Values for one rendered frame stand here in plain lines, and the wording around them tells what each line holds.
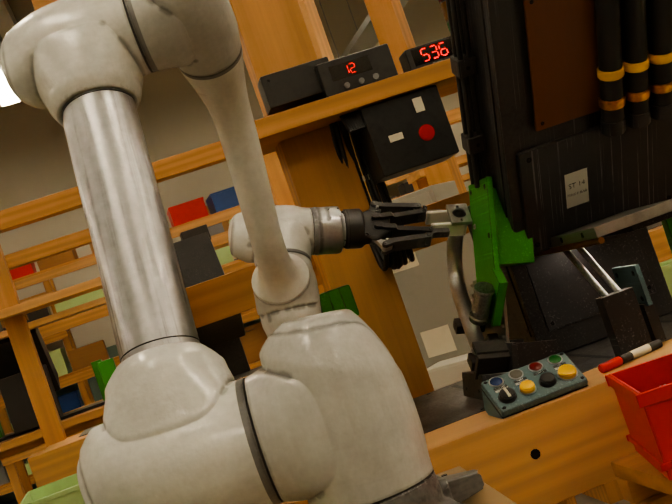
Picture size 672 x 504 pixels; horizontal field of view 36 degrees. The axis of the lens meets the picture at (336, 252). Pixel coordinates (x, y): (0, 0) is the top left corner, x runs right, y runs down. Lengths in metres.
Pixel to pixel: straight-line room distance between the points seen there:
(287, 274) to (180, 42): 0.47
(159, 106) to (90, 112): 10.70
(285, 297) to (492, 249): 0.39
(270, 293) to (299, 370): 0.60
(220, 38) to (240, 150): 0.23
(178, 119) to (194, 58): 10.57
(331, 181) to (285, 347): 1.05
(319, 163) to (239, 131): 0.58
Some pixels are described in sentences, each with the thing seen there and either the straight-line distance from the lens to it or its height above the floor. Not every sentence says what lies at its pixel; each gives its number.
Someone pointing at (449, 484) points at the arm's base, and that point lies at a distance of 1.26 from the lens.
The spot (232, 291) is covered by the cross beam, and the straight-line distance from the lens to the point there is 2.23.
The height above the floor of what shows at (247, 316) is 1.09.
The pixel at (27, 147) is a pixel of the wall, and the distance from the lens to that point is 12.08.
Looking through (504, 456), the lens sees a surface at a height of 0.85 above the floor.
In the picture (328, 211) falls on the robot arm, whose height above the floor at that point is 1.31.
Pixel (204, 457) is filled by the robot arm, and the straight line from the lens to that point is 1.17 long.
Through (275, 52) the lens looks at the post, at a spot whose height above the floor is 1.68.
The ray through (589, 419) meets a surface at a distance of 1.67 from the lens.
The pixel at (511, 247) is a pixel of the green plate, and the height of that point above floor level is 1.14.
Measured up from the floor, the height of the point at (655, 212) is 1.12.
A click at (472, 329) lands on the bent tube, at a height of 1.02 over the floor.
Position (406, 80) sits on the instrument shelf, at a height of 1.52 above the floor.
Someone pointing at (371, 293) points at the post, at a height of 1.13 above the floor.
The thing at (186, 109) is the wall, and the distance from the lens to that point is 12.09.
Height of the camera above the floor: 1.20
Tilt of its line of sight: 1 degrees up
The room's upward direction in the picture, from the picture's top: 19 degrees counter-clockwise
